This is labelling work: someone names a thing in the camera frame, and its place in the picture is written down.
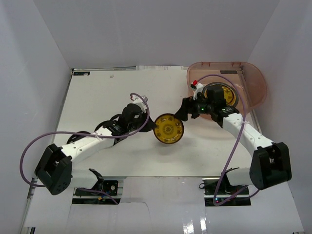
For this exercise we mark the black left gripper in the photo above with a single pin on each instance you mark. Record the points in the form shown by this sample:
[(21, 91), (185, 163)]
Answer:
[(145, 122)]

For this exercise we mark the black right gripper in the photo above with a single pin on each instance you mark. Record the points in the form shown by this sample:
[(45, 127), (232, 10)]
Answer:
[(188, 106)]

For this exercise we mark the yellow patterned plate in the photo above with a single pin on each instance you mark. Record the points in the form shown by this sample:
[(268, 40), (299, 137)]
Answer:
[(230, 94), (168, 130)]

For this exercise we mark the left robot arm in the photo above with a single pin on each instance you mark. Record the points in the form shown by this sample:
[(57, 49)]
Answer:
[(55, 168)]

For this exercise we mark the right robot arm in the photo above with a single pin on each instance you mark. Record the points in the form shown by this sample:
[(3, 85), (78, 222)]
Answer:
[(270, 163)]

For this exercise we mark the pink translucent plastic bin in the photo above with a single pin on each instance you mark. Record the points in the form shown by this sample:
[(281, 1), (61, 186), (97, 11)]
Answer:
[(244, 77)]

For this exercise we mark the black label sticker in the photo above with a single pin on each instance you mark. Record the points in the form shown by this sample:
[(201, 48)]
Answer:
[(76, 73)]

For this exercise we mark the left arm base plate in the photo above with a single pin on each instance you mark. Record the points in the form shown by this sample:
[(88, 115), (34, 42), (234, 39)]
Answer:
[(103, 193)]

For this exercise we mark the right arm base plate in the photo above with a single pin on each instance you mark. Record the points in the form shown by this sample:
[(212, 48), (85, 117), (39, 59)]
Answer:
[(208, 186)]

